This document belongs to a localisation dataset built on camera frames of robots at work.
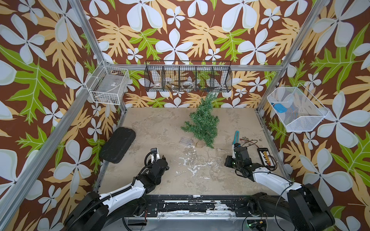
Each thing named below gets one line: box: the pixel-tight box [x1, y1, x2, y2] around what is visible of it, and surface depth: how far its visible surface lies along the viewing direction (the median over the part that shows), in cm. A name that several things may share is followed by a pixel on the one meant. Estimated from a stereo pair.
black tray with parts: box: [257, 147, 276, 168], surface depth 93 cm
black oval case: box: [99, 127, 136, 164], surface depth 95 cm
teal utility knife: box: [232, 130, 240, 145], surface depth 104 cm
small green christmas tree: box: [180, 92, 220, 149], surface depth 82 cm
